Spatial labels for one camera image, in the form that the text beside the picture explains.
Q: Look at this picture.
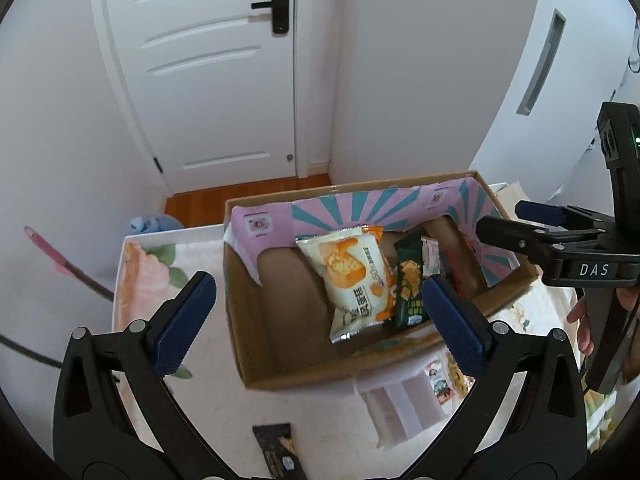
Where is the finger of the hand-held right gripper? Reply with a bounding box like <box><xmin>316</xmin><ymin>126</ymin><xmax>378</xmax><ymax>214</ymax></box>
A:
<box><xmin>475</xmin><ymin>216</ymin><xmax>558</xmax><ymax>273</ymax></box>
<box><xmin>515</xmin><ymin>200</ymin><xmax>617</xmax><ymax>233</ymax></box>

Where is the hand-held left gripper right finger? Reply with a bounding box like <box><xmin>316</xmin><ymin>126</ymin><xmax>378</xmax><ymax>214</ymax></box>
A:
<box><xmin>400</xmin><ymin>276</ymin><xmax>587</xmax><ymax>480</ymax></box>

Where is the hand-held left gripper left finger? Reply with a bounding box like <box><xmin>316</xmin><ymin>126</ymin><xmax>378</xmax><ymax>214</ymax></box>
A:
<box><xmin>52</xmin><ymin>271</ymin><xmax>236</xmax><ymax>480</ymax></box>

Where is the green cracker packet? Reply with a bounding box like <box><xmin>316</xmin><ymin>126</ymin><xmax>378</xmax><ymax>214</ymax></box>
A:
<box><xmin>393</xmin><ymin>230</ymin><xmax>438</xmax><ymax>330</ymax></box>

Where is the small white red packet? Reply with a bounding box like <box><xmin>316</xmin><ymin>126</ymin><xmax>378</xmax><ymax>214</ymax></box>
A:
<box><xmin>421</xmin><ymin>236</ymin><xmax>441</xmax><ymax>278</ymax></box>

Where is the cardboard box with striped lining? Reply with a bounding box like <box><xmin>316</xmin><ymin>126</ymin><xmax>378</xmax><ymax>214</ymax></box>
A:
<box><xmin>222</xmin><ymin>170</ymin><xmax>542</xmax><ymax>392</ymax></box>

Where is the orange cake packet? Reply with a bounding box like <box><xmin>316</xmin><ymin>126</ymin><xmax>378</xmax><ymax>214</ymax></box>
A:
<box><xmin>295</xmin><ymin>225</ymin><xmax>398</xmax><ymax>345</ymax></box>

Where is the person's right hand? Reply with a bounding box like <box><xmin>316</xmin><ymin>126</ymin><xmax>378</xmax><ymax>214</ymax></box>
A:
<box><xmin>567</xmin><ymin>285</ymin><xmax>640</xmax><ymax>361</ymax></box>

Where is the small packet with figure print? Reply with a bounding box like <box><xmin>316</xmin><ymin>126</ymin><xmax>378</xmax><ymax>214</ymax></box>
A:
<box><xmin>424</xmin><ymin>360</ymin><xmax>453</xmax><ymax>403</ymax></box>

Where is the floral tablecloth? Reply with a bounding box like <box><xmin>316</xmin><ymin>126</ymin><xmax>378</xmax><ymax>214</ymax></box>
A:
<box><xmin>112</xmin><ymin>185</ymin><xmax>621</xmax><ymax>480</ymax></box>

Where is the translucent white snack packet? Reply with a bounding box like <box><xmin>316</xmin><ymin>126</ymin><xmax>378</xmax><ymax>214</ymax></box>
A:
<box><xmin>352</xmin><ymin>372</ymin><xmax>449</xmax><ymax>449</ymax></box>

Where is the light blue object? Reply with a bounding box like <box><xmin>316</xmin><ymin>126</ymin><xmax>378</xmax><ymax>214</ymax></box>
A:
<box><xmin>129</xmin><ymin>212</ymin><xmax>185</xmax><ymax>234</ymax></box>

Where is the black metal rack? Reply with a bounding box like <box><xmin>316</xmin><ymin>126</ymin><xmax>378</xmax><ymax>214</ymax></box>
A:
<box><xmin>0</xmin><ymin>334</ymin><xmax>62</xmax><ymax>368</ymax></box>

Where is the dark green snack packet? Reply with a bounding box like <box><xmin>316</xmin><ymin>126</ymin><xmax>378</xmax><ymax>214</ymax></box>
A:
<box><xmin>251</xmin><ymin>422</ymin><xmax>307</xmax><ymax>480</ymax></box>

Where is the white wardrobe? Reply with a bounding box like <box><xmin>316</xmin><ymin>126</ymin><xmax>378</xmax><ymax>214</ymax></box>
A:
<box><xmin>467</xmin><ymin>0</ymin><xmax>640</xmax><ymax>211</ymax></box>

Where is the white door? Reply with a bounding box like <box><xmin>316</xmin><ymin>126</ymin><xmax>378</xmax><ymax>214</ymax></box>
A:
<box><xmin>90</xmin><ymin>0</ymin><xmax>347</xmax><ymax>196</ymax></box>

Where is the black door lock handle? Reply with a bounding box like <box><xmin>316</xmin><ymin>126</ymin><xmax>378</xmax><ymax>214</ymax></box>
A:
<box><xmin>251</xmin><ymin>0</ymin><xmax>292</xmax><ymax>36</ymax></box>

